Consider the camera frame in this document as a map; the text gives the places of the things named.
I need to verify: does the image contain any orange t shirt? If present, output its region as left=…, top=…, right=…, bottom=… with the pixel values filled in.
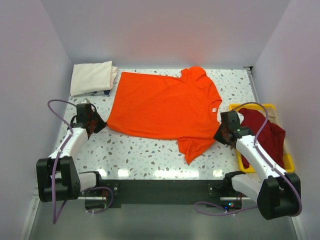
left=106, top=66, right=222, bottom=164

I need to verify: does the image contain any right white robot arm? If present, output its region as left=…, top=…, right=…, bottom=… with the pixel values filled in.
left=214, top=111, right=302, bottom=220

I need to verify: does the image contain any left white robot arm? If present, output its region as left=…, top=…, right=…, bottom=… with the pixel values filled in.
left=36, top=103, right=107, bottom=202

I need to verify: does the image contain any folded white blue-print shirt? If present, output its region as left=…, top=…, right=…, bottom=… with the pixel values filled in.
left=84, top=90, right=111, bottom=96

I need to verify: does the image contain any folded cream t shirt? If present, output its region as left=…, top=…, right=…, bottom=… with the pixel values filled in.
left=70, top=61, right=118, bottom=97

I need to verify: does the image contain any dark red t shirt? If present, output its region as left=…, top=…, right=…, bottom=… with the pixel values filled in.
left=238, top=108, right=286, bottom=169

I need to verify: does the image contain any beige t shirt in bin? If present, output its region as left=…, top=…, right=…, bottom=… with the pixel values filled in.
left=267, top=108, right=281, bottom=126

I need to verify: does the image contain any yellow plastic bin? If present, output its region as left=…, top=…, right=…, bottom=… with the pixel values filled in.
left=229, top=103, right=295, bottom=173

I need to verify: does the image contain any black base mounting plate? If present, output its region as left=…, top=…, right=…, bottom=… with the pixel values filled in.
left=82, top=179, right=245, bottom=211

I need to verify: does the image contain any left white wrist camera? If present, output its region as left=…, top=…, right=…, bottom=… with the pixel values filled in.
left=80, top=98, right=90, bottom=104

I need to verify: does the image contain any aluminium frame rail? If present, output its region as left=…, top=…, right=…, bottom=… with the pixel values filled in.
left=244, top=66, right=260, bottom=103

